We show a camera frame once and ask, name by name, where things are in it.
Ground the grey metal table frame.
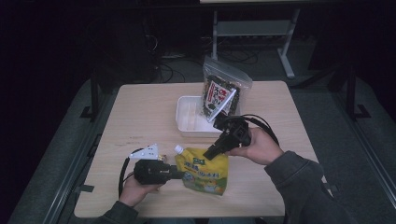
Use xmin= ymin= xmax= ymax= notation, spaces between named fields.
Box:
xmin=210 ymin=7 xmax=302 ymax=81

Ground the white plastic container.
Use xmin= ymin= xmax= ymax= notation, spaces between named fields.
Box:
xmin=175 ymin=95 xmax=243 ymax=138

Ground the person's right hand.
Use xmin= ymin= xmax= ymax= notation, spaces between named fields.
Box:
xmin=226 ymin=127 xmax=285 ymax=166

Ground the black metal stand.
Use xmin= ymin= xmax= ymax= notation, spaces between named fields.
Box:
xmin=79 ymin=68 xmax=101 ymax=122
xmin=345 ymin=61 xmax=372 ymax=122

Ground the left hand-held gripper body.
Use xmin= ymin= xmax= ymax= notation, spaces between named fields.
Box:
xmin=128 ymin=143 xmax=173 ymax=186

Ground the left hand-held gripper cable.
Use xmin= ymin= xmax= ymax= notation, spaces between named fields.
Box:
xmin=118 ymin=147 xmax=145 ymax=199

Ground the yellow spouted sauce pouch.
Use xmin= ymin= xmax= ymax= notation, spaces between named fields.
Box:
xmin=173 ymin=144 xmax=230 ymax=197

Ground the person's left hand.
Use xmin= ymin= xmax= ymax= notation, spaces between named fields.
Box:
xmin=119 ymin=173 xmax=163 ymax=208

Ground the clear seaweed snack bag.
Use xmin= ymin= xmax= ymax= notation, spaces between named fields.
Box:
xmin=200 ymin=55 xmax=253 ymax=126

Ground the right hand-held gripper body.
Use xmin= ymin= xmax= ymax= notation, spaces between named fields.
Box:
xmin=207 ymin=89 xmax=252 ymax=149

